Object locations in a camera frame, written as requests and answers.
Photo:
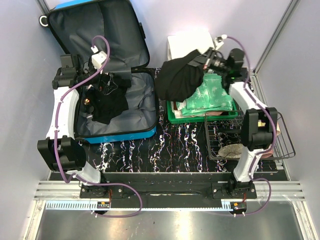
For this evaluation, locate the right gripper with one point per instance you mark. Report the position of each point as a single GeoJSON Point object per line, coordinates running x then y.
{"type": "Point", "coordinates": [210, 53]}

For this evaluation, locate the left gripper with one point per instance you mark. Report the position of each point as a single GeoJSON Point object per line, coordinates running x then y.
{"type": "Point", "coordinates": [105, 87]}

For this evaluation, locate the small black garment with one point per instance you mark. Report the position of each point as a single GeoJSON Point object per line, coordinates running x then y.
{"type": "Point", "coordinates": [108, 98]}

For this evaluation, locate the blue fish-print suitcase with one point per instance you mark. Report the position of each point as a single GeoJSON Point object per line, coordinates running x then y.
{"type": "Point", "coordinates": [113, 27]}

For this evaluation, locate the green white patterned garment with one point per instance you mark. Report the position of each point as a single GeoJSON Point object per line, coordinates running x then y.
{"type": "Point", "coordinates": [210, 96]}

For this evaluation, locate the large black garment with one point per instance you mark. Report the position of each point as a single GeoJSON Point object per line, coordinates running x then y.
{"type": "Point", "coordinates": [177, 79]}

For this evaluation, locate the pink mesh patterned pouch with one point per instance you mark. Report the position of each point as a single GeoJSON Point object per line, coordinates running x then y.
{"type": "Point", "coordinates": [178, 114]}

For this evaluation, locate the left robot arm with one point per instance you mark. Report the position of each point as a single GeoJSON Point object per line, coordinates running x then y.
{"type": "Point", "coordinates": [59, 149]}

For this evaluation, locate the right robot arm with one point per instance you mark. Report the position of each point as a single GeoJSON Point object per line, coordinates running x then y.
{"type": "Point", "coordinates": [259, 127]}

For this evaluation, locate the white plastic drawer unit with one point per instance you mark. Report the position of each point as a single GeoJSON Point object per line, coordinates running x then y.
{"type": "Point", "coordinates": [183, 43]}

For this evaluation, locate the green plastic tray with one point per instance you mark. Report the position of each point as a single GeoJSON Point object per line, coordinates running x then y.
{"type": "Point", "coordinates": [227, 115]}

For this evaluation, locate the speckled grey plate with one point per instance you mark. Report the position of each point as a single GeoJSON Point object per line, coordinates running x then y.
{"type": "Point", "coordinates": [232, 151]}

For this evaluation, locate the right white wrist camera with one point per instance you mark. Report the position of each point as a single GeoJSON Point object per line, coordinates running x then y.
{"type": "Point", "coordinates": [218, 41]}

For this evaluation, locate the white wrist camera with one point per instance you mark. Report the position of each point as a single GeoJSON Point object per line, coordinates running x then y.
{"type": "Point", "coordinates": [98, 58]}
{"type": "Point", "coordinates": [218, 41]}

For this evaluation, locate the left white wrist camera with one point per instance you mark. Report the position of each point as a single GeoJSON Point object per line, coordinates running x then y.
{"type": "Point", "coordinates": [98, 58]}

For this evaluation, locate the black wire basket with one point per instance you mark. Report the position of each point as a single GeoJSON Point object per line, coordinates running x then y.
{"type": "Point", "coordinates": [220, 133]}

